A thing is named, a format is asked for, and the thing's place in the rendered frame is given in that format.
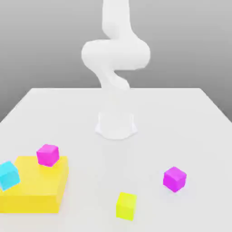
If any large yellow box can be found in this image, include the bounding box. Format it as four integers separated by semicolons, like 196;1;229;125
0;155;69;214

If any small pink cube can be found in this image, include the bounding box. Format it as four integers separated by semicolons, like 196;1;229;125
36;144;60;168

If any small yellow cube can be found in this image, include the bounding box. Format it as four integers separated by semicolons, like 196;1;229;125
116;192;137;222

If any small cyan cube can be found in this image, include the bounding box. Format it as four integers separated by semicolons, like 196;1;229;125
0;160;21;192

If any small purple cube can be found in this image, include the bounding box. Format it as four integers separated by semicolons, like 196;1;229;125
162;166;187;193

